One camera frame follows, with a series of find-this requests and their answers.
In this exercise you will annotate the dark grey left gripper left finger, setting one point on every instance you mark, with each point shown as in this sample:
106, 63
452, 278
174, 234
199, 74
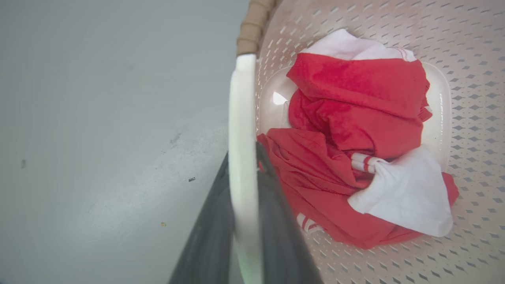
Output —
209, 236

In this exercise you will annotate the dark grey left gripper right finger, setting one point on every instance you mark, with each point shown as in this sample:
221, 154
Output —
280, 240

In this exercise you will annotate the white perforated plastic laundry basket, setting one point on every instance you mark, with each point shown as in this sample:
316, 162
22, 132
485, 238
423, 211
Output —
465, 118

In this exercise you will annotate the red and white garment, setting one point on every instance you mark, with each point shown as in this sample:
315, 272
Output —
355, 138

